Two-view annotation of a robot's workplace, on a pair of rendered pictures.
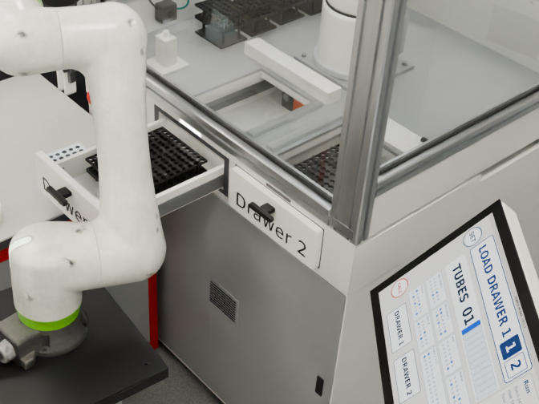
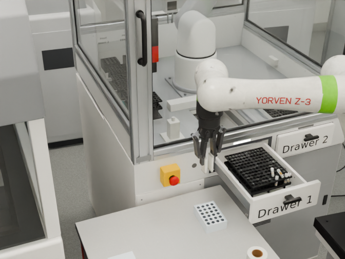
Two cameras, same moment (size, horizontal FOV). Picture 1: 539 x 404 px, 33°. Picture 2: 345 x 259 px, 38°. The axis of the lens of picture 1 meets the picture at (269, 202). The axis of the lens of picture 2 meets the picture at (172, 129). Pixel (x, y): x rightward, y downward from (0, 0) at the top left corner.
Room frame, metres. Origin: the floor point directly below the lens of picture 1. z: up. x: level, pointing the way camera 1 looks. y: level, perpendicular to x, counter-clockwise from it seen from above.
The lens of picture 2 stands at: (1.44, 1.92, 2.06)
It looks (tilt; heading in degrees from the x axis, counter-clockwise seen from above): 32 degrees down; 291
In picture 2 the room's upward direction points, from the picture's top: straight up
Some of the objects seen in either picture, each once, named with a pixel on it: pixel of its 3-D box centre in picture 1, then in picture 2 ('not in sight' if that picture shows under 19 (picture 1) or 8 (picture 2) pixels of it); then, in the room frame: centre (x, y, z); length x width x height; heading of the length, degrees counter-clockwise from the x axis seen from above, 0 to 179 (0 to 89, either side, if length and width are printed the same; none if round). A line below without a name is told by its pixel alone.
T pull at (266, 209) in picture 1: (265, 210); (309, 136); (1.55, 0.01, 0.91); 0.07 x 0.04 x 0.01; 44
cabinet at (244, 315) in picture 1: (324, 230); (198, 178); (2.10, -0.17, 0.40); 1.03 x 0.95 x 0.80; 44
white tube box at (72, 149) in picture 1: (66, 163); (210, 216); (1.83, 0.52, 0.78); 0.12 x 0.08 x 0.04; 132
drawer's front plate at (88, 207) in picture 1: (73, 200); (285, 201); (1.58, 0.44, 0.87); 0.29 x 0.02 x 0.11; 44
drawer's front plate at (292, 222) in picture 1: (273, 216); (305, 140); (1.57, -0.01, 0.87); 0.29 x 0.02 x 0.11; 44
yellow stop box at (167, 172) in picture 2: not in sight; (170, 175); (2.02, 0.45, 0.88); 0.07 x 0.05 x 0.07; 44
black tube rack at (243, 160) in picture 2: (147, 170); (256, 172); (1.72, 0.29, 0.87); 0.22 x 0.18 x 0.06; 134
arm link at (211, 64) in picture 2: not in sight; (211, 80); (1.86, 0.51, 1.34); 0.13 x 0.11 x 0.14; 112
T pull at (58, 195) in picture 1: (62, 193); (290, 199); (1.56, 0.46, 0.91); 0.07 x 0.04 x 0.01; 44
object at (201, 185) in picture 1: (150, 170); (255, 171); (1.72, 0.29, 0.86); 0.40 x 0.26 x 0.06; 134
